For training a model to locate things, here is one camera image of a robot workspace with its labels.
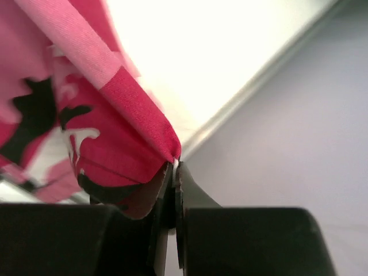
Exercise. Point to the pink camouflage trousers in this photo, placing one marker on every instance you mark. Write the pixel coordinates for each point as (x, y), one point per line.
(73, 114)

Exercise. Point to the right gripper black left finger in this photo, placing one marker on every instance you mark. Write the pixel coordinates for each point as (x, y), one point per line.
(70, 239)

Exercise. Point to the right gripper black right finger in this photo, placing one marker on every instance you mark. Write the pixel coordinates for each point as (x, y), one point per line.
(217, 240)

